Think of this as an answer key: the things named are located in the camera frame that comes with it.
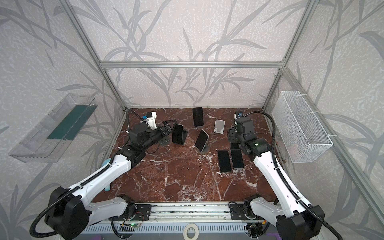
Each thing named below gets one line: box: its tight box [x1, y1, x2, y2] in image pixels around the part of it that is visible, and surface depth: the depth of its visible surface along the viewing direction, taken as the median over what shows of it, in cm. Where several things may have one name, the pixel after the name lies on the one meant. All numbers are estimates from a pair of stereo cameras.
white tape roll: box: [183, 223, 199, 240], surface depth 69 cm
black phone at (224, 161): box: [217, 149, 232, 172], surface depth 94 cm
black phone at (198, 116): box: [192, 107, 204, 127], surface depth 104 cm
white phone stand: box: [213, 119, 226, 134], surface depth 105 cm
